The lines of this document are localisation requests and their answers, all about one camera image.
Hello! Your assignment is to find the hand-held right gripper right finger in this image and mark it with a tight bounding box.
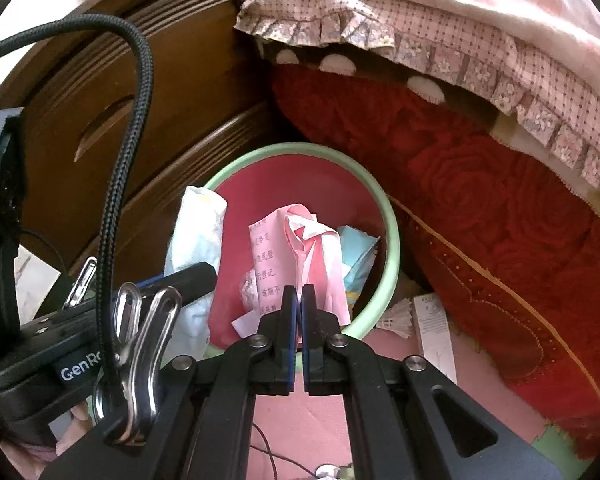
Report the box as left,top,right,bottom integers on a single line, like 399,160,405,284
302,285,551,480

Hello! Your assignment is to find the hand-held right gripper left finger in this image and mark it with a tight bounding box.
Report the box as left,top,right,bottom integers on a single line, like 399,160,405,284
42,285,298,480

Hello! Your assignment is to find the white translucent plastic bag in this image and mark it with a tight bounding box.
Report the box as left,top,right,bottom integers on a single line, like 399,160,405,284
164,185,229,356

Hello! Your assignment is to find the pink printed paper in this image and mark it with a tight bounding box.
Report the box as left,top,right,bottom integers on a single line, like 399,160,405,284
249,204,352,333

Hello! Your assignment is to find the white feather shuttlecock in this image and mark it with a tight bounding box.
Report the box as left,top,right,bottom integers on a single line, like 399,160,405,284
375,297,413,338

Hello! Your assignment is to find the light blue snack packet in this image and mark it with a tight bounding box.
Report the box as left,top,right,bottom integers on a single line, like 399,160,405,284
337,225,383,311

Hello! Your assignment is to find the red bucket with green rim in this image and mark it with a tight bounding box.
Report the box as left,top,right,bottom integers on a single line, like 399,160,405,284
200,142,402,361

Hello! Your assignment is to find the person's left hand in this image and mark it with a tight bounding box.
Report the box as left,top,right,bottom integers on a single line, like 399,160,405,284
0,402,92,480

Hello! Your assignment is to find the metal spring clip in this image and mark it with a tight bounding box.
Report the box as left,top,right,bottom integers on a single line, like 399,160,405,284
92,282,183,443
62,256,98,311

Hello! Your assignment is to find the white round plastic piece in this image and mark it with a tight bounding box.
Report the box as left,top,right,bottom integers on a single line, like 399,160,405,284
315,465,356,480

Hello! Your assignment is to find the long white box green end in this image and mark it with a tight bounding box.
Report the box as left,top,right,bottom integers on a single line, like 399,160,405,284
411,292,458,383

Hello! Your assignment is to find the pink foam floor mat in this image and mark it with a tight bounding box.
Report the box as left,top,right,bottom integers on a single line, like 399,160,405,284
250,330,556,480

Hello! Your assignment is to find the brown wooden nightstand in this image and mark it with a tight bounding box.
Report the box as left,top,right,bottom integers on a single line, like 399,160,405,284
0,0,291,321

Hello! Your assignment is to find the red floral bed cover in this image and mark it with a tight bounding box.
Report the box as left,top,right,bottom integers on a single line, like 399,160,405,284
270,65,600,461

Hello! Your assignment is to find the brown polka dot blanket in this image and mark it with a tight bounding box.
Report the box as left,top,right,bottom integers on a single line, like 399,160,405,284
257,42,501,126

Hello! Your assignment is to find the pink frilled bedsheet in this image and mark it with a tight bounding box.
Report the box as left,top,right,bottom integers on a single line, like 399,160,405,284
234,0,600,201

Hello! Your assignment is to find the thin dark wire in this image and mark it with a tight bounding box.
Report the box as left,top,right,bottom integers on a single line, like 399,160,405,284
252,422,326,480

